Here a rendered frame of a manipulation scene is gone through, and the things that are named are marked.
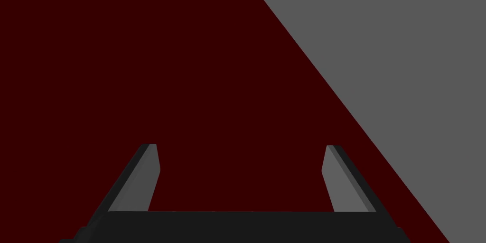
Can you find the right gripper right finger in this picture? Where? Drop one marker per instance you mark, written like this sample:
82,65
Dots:
343,184

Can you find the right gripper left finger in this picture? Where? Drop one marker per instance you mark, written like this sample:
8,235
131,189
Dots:
137,182

